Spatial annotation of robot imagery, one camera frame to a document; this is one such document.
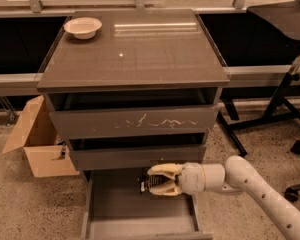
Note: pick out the grey top drawer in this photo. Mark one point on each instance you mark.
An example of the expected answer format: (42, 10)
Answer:
(87, 115)

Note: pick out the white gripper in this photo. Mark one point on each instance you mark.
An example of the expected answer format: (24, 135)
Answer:
(192, 178)

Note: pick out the grey drawer cabinet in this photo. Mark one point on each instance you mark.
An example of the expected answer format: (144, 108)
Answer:
(135, 50)

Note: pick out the black rxbar chocolate bar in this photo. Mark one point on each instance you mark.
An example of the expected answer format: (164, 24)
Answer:
(146, 182)

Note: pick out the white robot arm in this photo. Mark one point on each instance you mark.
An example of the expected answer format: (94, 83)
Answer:
(235, 175)

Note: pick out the grey middle drawer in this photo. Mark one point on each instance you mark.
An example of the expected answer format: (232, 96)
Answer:
(138, 151)

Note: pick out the grey open bottom drawer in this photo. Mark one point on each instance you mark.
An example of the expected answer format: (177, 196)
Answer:
(116, 209)

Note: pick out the open cardboard box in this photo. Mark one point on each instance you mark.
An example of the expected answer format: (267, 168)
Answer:
(35, 133)

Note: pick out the white bowl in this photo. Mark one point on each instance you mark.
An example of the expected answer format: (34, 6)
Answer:
(83, 28)

